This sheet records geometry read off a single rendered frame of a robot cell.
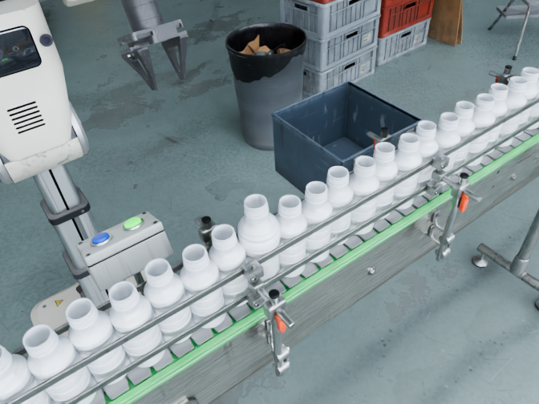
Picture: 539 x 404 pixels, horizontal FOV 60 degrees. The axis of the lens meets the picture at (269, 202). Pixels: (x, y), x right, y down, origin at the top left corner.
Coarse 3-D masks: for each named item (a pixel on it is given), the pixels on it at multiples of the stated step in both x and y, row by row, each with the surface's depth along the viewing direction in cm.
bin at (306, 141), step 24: (312, 96) 145; (336, 96) 151; (360, 96) 149; (288, 120) 144; (312, 120) 150; (336, 120) 158; (360, 120) 154; (384, 120) 145; (408, 120) 136; (288, 144) 139; (312, 144) 127; (336, 144) 162; (360, 144) 160; (288, 168) 145; (312, 168) 133
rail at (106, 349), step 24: (504, 120) 102; (456, 144) 95; (456, 168) 100; (336, 216) 82; (336, 240) 86; (216, 288) 72; (168, 312) 68; (216, 312) 76; (144, 360) 71; (48, 384) 61; (96, 384) 68
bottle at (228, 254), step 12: (216, 228) 73; (228, 228) 74; (216, 240) 72; (228, 240) 72; (216, 252) 74; (228, 252) 73; (240, 252) 74; (216, 264) 74; (228, 264) 73; (240, 264) 75; (240, 276) 76; (228, 288) 77; (240, 288) 78; (228, 300) 80
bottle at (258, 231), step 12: (252, 204) 75; (264, 204) 72; (252, 216) 73; (264, 216) 73; (240, 228) 75; (252, 228) 74; (264, 228) 74; (276, 228) 75; (240, 240) 76; (252, 240) 74; (264, 240) 74; (276, 240) 76; (252, 252) 76; (264, 252) 76; (264, 264) 78; (276, 264) 80; (264, 276) 80
